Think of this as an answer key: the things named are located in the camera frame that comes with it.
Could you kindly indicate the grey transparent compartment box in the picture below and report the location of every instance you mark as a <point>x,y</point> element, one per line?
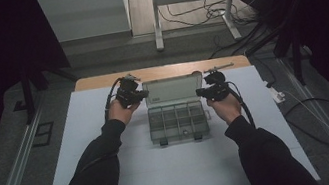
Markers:
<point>177,117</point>

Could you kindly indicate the black stand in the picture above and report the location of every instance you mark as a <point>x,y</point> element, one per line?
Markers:
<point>27,95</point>
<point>295,50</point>

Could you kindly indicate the wooden table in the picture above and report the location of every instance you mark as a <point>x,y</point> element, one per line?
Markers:
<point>165,71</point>

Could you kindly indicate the white table board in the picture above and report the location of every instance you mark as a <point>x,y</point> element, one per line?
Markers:
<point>172,172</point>

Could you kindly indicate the person's left hand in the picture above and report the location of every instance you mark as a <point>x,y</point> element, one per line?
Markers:
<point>120,111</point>

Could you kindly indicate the person's right hand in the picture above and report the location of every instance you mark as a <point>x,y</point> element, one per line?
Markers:
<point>227,109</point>

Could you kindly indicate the dark floor socket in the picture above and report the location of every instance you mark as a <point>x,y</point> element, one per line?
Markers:
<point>43,133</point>

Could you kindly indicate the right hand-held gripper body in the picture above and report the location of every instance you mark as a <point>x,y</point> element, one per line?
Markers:
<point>217,87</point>

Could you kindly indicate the white power strip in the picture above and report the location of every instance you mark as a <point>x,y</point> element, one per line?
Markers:
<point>276,94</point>

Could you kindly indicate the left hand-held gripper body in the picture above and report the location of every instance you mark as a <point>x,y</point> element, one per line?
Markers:
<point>127,92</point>

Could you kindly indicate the white cabinet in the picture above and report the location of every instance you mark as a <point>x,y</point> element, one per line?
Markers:
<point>85,14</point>

